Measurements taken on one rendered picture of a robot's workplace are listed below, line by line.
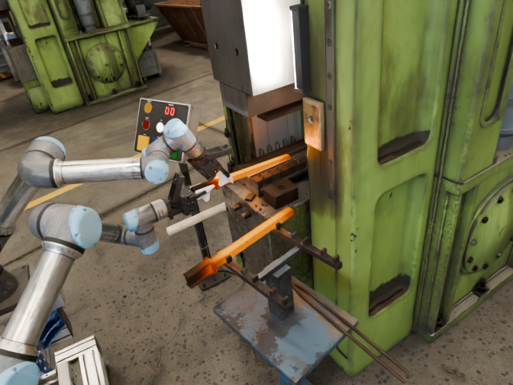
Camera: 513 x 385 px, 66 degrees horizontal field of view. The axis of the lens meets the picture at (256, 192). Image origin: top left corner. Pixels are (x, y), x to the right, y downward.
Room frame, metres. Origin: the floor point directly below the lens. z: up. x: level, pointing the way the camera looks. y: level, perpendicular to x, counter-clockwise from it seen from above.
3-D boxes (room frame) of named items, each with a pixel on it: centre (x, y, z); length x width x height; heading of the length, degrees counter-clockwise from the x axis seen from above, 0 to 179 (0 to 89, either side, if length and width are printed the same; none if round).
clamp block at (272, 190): (1.34, -0.10, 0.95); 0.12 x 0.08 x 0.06; 118
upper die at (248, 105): (1.57, -0.15, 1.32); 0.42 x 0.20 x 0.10; 118
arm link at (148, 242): (1.23, 0.46, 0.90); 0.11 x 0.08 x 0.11; 67
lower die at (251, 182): (1.57, -0.15, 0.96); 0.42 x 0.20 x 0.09; 118
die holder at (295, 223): (1.53, -0.18, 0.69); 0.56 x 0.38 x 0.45; 118
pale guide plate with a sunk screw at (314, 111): (1.25, -0.23, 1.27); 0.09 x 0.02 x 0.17; 28
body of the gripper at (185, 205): (1.30, 0.30, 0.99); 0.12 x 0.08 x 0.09; 119
